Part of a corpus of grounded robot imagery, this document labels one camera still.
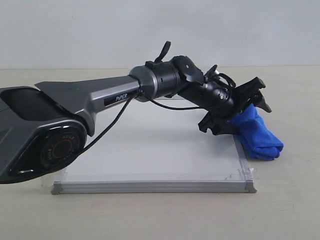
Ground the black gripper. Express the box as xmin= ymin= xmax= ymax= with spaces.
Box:
xmin=198 ymin=77 xmax=272 ymax=136

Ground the blue cloth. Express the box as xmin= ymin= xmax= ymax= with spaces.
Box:
xmin=228 ymin=104 xmax=284 ymax=161

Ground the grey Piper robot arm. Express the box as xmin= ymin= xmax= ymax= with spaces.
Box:
xmin=0 ymin=41 xmax=272 ymax=185

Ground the white whiteboard with aluminium frame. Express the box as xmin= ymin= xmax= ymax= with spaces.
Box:
xmin=51 ymin=99 xmax=256 ymax=195

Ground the black cable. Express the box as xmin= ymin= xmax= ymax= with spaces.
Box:
xmin=79 ymin=72 xmax=237 ymax=153

